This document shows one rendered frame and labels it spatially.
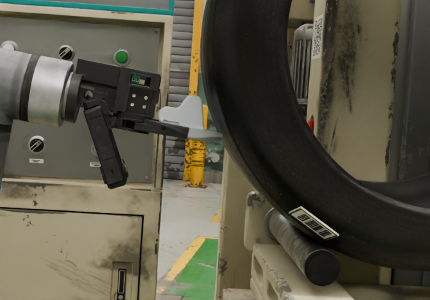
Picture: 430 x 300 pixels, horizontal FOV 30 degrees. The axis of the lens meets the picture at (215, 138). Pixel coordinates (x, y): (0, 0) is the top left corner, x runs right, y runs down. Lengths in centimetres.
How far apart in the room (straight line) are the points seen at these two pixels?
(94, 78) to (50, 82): 6
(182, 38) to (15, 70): 933
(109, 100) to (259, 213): 38
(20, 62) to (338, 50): 56
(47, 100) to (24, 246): 73
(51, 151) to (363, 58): 73
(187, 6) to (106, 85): 933
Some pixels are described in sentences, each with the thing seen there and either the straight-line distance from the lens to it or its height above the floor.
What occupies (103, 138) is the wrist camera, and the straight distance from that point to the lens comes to 108.
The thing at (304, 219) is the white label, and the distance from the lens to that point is 101.
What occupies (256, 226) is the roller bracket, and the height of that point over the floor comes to 89.
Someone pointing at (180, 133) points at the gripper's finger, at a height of 105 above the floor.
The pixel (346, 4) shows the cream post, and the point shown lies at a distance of 139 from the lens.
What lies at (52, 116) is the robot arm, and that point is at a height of 106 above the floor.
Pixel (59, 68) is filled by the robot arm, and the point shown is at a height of 113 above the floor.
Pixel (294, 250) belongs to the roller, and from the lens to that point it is 109.
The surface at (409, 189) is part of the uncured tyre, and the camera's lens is 132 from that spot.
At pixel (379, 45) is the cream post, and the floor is 121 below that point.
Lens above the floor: 110
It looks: 3 degrees down
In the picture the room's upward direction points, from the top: 4 degrees clockwise
